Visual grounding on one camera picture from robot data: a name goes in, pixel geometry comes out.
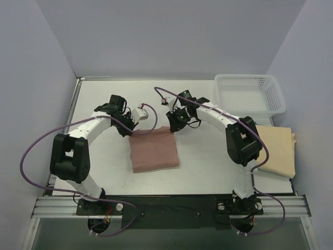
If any pink graphic t shirt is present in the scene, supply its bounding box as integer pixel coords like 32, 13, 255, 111
129, 126, 180, 173

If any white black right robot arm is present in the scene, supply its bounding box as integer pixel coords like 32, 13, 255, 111
161, 90, 262, 213

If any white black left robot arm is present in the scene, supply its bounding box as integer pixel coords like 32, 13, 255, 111
50, 95, 136, 215

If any white perforated plastic basket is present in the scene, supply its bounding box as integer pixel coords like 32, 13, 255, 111
214, 74, 286, 118

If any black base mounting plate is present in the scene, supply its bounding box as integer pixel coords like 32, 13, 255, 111
76, 194, 263, 230

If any folded cream t shirt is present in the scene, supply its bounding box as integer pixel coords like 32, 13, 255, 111
256, 125, 296, 179

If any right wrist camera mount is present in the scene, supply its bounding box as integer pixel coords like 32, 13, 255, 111
161, 97, 178, 113

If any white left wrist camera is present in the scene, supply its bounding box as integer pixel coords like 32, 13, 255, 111
131, 104, 149, 124

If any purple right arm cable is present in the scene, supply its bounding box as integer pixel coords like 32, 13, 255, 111
154, 86, 287, 236

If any aluminium table edge rail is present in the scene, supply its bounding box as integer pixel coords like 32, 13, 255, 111
31, 76, 111, 219

